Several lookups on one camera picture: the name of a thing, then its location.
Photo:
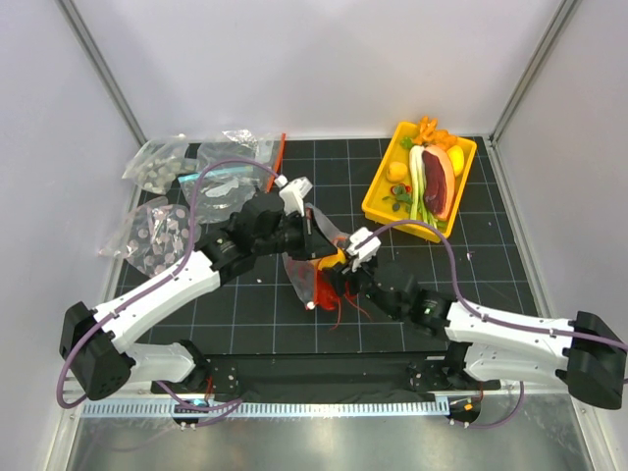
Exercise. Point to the slotted cable duct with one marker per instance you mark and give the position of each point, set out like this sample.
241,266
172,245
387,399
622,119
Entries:
167,408

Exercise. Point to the bag of white pieces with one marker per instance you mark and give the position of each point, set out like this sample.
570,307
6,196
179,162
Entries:
159,162

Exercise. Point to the toy radish with leaves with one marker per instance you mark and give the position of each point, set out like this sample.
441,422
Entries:
400,198

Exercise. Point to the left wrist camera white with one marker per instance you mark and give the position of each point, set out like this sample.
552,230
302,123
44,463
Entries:
292,193

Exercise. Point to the clear bag orange zipper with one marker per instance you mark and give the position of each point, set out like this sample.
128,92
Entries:
302,274
278,153

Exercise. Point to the yellow plastic tray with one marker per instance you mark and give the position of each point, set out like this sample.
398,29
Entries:
375,209

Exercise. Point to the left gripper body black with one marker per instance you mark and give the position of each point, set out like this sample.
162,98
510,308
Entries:
288,237

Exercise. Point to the orange toy pumpkin slice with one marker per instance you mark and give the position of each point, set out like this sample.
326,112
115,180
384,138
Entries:
330,261

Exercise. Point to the toy green onion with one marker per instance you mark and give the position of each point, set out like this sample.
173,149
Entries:
418,209

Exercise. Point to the toy meat slab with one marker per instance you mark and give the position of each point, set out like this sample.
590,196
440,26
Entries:
439,192

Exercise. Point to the red toy lobster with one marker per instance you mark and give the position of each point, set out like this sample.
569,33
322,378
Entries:
330,296

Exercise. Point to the bag of pink discs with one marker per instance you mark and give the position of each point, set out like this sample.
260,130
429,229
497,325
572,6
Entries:
154,236

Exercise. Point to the green toy grapes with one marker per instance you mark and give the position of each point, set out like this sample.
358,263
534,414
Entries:
406,143

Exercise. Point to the yellow toy lemon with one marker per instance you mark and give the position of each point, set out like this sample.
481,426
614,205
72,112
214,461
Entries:
457,159

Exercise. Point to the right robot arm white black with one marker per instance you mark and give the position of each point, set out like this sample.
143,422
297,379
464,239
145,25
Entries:
485,344

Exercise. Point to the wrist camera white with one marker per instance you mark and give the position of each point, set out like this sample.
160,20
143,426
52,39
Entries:
292,193
362,246

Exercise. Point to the clear bag blue zipper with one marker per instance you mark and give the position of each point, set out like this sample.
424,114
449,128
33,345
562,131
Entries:
241,157

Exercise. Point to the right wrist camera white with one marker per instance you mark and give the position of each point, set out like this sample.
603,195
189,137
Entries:
362,246

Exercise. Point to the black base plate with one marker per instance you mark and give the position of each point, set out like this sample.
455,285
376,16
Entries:
329,378

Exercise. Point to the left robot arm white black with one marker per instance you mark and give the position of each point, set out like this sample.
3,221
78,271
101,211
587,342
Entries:
100,345

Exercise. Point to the black grid mat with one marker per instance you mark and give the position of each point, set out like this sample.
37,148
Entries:
260,313

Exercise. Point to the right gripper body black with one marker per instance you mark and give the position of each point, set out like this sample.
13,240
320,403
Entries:
362,281

